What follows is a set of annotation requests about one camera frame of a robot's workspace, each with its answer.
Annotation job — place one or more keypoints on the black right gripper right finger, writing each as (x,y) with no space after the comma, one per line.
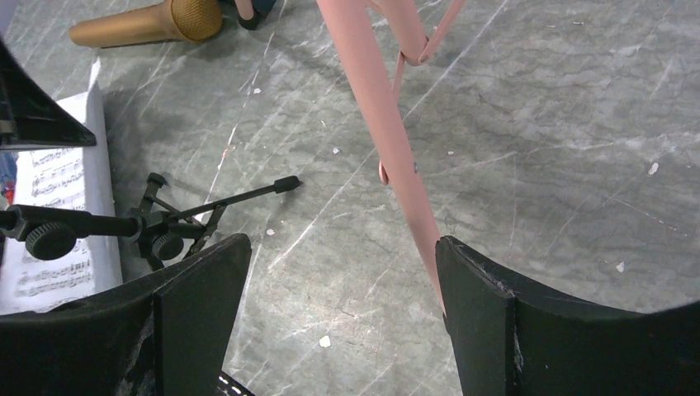
(512,335)

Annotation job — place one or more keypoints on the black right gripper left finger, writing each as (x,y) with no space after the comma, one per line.
(163,334)

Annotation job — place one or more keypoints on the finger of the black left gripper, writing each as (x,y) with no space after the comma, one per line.
(32,120)

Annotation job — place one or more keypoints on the pink perforated music stand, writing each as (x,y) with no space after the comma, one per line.
(377,96)

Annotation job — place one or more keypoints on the printed sheet music page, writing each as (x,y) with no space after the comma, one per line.
(72,179)

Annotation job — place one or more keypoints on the black microphone tripod stand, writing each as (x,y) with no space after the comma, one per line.
(155,226)

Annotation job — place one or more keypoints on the gold microphone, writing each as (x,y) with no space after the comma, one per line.
(192,21)

